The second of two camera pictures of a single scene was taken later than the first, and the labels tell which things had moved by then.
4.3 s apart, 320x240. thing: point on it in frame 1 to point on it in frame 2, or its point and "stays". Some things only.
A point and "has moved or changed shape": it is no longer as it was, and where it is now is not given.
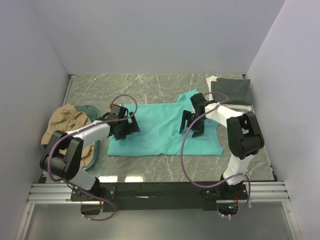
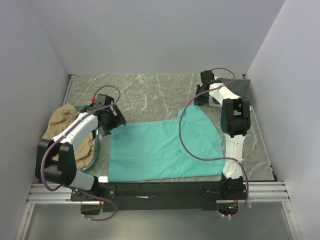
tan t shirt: (68, 118) stays
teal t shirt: (160, 126) has moved or changed shape
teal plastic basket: (93, 114) stays
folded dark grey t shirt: (237, 90) stays
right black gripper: (186, 116) to (197, 100)
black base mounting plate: (158, 196) stays
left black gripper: (131, 128) to (118, 120)
